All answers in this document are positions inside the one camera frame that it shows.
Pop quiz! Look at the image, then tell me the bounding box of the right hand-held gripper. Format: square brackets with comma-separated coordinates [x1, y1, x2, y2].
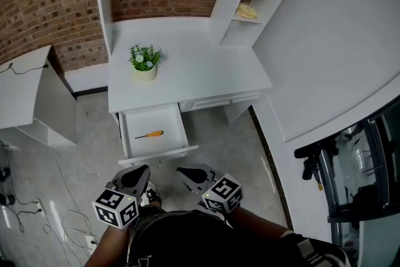
[176, 164, 244, 214]

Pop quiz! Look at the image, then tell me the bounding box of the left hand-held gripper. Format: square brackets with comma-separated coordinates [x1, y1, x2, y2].
[91, 164, 151, 231]

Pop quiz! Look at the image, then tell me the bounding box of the orange handled screwdriver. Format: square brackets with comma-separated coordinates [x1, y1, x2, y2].
[134, 130, 165, 140]

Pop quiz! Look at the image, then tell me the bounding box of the person's right forearm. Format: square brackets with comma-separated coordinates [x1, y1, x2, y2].
[231, 206, 296, 239]

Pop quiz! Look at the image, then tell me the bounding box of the person's left forearm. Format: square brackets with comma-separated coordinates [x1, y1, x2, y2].
[83, 221, 136, 267]

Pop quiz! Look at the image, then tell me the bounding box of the person's white shoe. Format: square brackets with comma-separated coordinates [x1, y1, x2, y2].
[140, 186, 162, 207]

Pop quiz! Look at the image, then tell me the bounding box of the person's black clothing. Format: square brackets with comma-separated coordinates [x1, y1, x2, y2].
[124, 205, 348, 267]

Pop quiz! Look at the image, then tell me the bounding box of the white power strip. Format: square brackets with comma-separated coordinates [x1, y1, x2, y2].
[33, 198, 46, 217]
[84, 233, 98, 251]

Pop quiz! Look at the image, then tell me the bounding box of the white desk with hutch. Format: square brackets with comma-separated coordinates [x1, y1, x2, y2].
[93, 0, 315, 133]

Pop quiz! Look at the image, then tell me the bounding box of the potted green plant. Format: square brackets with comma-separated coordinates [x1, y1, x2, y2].
[127, 44, 164, 83]

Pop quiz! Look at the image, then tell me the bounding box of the black tool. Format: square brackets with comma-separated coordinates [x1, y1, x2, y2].
[294, 136, 341, 192]

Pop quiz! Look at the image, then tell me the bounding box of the white side table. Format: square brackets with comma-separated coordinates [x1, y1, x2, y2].
[0, 44, 78, 148]

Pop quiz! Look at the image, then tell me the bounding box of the yellow object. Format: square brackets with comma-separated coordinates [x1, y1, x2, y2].
[236, 3, 259, 21]

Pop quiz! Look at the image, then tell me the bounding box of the long white cable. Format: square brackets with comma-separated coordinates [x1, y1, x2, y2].
[42, 146, 101, 260]

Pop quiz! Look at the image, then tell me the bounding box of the black floor cable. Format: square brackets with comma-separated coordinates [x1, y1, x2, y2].
[0, 196, 43, 234]

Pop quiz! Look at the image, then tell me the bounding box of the thin black cable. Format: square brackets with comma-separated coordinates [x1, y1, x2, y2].
[0, 62, 49, 76]

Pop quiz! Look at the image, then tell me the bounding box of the glass cabinet with black frame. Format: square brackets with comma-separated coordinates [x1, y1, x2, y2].
[293, 99, 400, 267]

